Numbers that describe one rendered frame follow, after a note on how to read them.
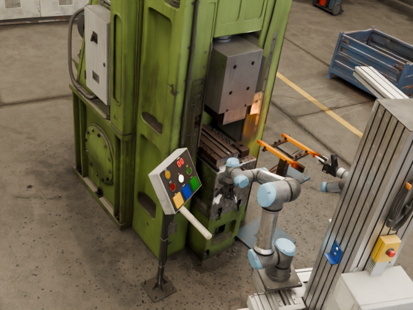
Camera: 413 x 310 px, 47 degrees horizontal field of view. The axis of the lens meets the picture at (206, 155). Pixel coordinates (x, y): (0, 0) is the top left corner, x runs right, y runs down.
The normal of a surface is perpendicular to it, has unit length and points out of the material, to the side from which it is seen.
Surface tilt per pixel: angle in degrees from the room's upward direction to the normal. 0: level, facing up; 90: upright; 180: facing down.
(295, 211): 0
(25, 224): 0
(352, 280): 0
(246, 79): 90
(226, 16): 90
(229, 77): 90
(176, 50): 89
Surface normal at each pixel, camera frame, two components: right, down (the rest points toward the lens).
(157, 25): -0.79, 0.25
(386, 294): 0.12, -0.81
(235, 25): 0.60, 0.52
